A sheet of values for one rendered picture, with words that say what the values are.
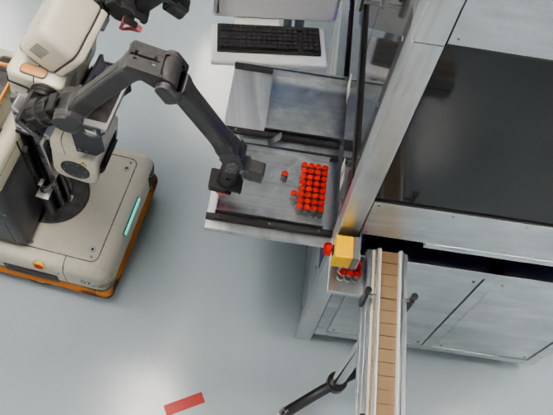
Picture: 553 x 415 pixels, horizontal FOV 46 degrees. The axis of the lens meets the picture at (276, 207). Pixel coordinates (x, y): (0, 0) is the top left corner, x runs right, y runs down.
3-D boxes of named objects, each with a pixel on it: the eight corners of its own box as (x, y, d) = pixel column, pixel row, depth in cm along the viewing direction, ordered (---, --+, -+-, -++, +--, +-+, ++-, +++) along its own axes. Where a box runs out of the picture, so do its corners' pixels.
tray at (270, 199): (328, 163, 219) (330, 157, 216) (321, 230, 207) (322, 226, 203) (228, 146, 219) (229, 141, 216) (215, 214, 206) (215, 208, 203)
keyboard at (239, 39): (318, 30, 259) (319, 25, 257) (320, 57, 252) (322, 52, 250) (217, 25, 255) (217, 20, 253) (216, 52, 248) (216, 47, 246)
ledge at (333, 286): (373, 260, 205) (374, 258, 204) (371, 299, 199) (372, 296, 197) (329, 254, 205) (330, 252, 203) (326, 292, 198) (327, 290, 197)
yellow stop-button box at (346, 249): (355, 248, 196) (360, 237, 190) (354, 269, 192) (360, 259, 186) (331, 244, 196) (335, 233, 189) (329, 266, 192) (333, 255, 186)
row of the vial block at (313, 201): (319, 171, 217) (322, 164, 213) (314, 218, 208) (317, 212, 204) (313, 170, 217) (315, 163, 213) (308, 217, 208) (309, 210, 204)
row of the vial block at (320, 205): (326, 172, 217) (328, 165, 213) (321, 219, 208) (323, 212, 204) (320, 171, 217) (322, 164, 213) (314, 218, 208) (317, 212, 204)
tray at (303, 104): (364, 89, 237) (367, 83, 234) (361, 147, 224) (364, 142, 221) (272, 75, 236) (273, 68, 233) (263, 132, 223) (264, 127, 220)
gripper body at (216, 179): (239, 195, 199) (244, 184, 193) (206, 188, 198) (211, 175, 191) (243, 178, 202) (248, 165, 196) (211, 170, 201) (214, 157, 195)
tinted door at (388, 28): (364, 60, 199) (420, -117, 148) (358, 179, 178) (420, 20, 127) (363, 59, 199) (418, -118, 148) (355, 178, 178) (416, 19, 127)
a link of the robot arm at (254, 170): (233, 136, 185) (227, 162, 181) (271, 146, 187) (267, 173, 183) (226, 155, 196) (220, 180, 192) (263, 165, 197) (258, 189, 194)
